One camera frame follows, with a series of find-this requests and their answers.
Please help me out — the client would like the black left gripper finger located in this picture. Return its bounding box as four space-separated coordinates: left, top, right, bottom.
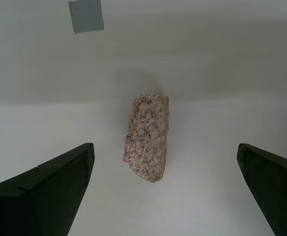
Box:
236 143 287 236
0 142 95 236

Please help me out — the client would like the speckled pink granite rock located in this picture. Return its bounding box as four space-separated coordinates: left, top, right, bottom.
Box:
123 94 170 184

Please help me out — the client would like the grey tape square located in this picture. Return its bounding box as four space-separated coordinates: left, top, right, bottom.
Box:
68 0 105 34

